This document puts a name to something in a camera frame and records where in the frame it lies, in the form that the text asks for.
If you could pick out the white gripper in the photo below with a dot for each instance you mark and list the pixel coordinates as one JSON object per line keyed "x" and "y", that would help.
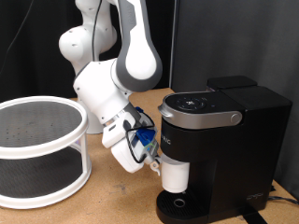
{"x": 123, "y": 152}

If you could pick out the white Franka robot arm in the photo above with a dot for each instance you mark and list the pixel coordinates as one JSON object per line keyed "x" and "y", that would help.
{"x": 124, "y": 62}

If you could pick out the black Keurig coffee machine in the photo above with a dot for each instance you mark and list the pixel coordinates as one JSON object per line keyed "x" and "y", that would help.
{"x": 233, "y": 171}

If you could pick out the black drip tray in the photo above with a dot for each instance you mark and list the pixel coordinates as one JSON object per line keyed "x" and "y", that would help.
{"x": 193, "y": 208}

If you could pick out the white two-tier turntable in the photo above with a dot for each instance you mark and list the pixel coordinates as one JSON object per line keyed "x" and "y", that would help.
{"x": 46, "y": 149}

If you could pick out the black tape strip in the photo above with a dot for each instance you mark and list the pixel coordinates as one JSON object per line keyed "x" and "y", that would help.
{"x": 252, "y": 217}

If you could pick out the grey backdrop panel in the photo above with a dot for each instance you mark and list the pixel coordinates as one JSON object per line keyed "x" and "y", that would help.
{"x": 233, "y": 37}

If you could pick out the black backdrop curtain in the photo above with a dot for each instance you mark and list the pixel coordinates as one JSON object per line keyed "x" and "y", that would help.
{"x": 31, "y": 62}

